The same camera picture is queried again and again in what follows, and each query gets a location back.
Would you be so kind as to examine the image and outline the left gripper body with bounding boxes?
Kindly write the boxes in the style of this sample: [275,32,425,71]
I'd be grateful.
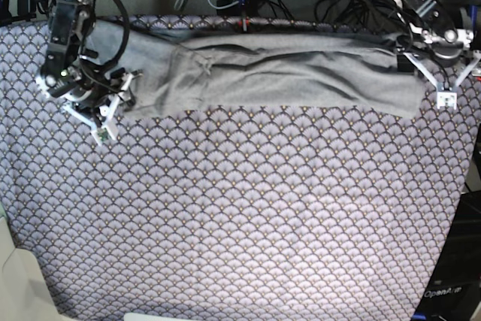
[409,41,473,73]

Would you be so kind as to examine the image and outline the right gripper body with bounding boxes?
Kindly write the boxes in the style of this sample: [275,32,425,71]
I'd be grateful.
[56,76,120,108]

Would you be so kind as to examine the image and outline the light grey T-shirt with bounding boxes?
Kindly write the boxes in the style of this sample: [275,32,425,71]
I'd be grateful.
[80,16,428,119]

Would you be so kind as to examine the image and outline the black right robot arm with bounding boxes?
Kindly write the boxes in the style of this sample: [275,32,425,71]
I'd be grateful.
[35,0,130,127]

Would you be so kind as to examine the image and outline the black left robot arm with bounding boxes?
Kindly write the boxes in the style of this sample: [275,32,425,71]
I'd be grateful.
[392,0,473,62]

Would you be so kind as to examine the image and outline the patterned fan-print tablecloth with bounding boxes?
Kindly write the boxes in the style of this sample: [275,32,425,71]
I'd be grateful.
[1,23,480,320]

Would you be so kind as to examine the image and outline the red table clamp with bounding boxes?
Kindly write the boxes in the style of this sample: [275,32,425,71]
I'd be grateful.
[238,17,250,33]

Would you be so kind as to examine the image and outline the white plastic bin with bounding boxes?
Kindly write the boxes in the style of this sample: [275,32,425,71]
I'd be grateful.
[1,217,61,320]

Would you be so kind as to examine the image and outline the black OpenArm box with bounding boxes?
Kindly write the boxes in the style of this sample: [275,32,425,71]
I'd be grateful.
[411,191,480,320]

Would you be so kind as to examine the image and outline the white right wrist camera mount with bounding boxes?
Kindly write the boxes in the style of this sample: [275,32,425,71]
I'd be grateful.
[62,70,143,146]

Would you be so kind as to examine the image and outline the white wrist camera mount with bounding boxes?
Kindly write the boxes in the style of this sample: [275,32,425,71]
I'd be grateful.
[62,70,143,146]
[404,50,480,110]

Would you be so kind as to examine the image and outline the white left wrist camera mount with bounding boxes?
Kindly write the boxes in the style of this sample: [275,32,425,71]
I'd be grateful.
[404,50,480,110]

